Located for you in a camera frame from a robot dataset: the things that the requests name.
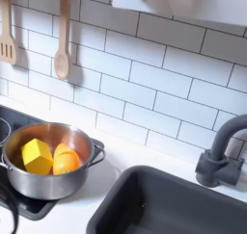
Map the orange toy vegetable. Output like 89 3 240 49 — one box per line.
52 143 81 176

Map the wooden spoon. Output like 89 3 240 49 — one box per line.
53 0 74 81

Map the yellow toy block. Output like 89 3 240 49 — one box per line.
20 138 55 175

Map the dark grey tap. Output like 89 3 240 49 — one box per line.
194 114 247 189

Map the dark grey sink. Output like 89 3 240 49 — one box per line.
85 165 247 234

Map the grey range hood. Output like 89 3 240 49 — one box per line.
111 0 247 28

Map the slotted wooden spatula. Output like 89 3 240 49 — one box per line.
0 0 19 65

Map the black stove top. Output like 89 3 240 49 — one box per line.
0 104 106 221

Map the steel pot with handles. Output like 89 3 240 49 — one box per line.
0 121 107 201

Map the thin black cable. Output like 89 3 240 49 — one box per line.
0 176 20 234

